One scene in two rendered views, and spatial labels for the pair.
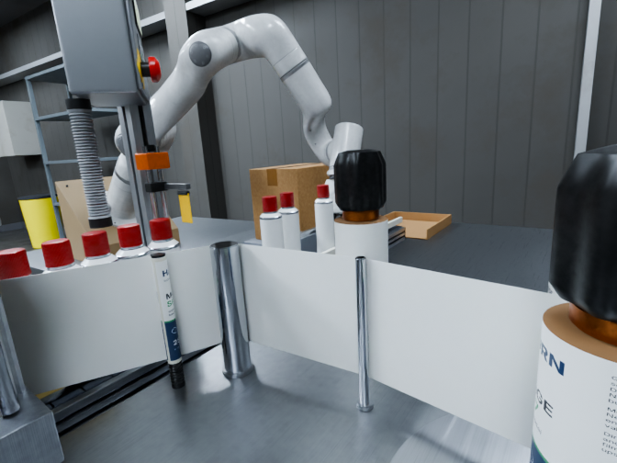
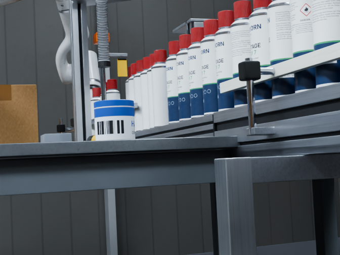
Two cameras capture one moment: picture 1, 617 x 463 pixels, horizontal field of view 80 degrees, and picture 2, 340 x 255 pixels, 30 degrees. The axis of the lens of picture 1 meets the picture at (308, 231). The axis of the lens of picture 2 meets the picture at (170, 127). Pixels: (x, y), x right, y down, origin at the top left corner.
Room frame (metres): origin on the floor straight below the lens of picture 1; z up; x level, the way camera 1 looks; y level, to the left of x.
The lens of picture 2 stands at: (-0.51, 1.78, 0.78)
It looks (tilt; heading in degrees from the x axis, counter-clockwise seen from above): 3 degrees up; 303
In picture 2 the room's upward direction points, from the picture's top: 3 degrees counter-clockwise
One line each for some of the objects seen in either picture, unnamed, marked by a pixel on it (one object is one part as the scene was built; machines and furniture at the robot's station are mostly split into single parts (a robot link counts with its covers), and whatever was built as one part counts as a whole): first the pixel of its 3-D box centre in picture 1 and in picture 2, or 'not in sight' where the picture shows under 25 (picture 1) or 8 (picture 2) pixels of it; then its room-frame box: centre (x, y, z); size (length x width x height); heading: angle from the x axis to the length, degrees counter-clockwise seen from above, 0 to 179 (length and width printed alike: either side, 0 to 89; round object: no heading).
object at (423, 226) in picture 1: (409, 223); not in sight; (1.50, -0.42, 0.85); 0.30 x 0.26 x 0.04; 143
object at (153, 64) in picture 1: (151, 69); not in sight; (0.64, 0.24, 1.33); 0.04 x 0.03 x 0.04; 18
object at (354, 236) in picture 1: (361, 241); not in sight; (0.60, -0.09, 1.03); 0.09 x 0.09 x 0.30
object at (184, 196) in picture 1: (185, 207); (122, 67); (0.67, 0.22, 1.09); 0.03 x 0.01 x 0.06; 53
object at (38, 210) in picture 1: (44, 220); not in sight; (5.34, 3.86, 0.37); 0.49 x 0.47 x 0.74; 147
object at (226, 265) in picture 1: (231, 309); not in sight; (0.48, 0.11, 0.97); 0.05 x 0.05 x 0.19
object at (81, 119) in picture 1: (90, 165); (102, 31); (0.63, 0.36, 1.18); 0.04 x 0.04 x 0.21
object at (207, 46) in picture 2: not in sight; (213, 68); (0.14, 0.61, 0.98); 0.05 x 0.05 x 0.20
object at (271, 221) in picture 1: (273, 240); (113, 109); (0.83, 0.08, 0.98); 0.05 x 0.05 x 0.20
